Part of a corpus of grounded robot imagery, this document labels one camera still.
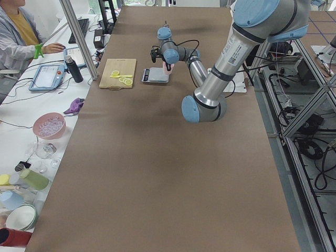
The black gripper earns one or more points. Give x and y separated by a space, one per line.
168 65

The pink plastic cup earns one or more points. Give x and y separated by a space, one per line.
167 68

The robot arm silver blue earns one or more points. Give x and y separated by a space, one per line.
253 23

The silver digital kitchen scale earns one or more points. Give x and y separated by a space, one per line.
154 75

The green plastic cup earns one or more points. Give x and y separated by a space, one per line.
33 179

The yellow plastic cup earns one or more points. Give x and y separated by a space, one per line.
4 180

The light blue cup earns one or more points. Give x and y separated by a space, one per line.
11 200

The bamboo cutting board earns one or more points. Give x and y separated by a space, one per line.
124 66

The yellow plastic knife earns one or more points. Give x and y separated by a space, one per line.
121 76

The lemon slice near pair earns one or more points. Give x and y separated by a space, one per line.
128 82

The lemon slice far stack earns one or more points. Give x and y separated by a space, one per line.
115 73

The black power adapter box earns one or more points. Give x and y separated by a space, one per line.
98 39

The far blue teach pendant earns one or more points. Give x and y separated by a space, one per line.
76 55

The blue teach pendant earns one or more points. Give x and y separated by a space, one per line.
47 77
76 55

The black insulated water bottle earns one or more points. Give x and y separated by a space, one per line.
73 69

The purple cloth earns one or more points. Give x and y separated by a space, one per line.
75 106

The near blue teach pendant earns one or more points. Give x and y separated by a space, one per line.
47 77

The green clamp on wrist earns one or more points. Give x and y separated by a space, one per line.
38 51

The pink bowl with ice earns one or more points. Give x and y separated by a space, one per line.
50 126

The seated person grey jacket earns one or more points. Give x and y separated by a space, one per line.
20 39

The clear wine glass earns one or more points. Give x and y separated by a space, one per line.
45 150

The white green rimmed bowl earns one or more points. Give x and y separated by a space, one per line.
22 218

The red cylindrical container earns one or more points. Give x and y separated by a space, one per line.
14 238

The aluminium frame post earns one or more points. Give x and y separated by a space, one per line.
81 42

